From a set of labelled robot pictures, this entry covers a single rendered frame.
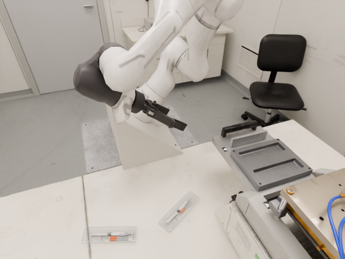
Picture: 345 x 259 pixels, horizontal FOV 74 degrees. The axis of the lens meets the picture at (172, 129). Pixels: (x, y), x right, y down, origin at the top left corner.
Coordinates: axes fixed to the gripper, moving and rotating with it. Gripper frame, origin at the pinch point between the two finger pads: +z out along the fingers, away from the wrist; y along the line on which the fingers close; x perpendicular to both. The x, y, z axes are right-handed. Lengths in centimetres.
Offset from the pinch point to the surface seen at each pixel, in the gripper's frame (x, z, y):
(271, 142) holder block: -11.4, 24.3, -25.2
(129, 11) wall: -55, 48, 247
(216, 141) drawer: -1.2, 13.3, -13.0
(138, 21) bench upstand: -50, 63, 243
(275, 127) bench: -19, 69, 2
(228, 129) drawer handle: -7.3, 15.0, -13.0
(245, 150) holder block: -4.7, 15.5, -23.9
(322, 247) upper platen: 1, 5, -58
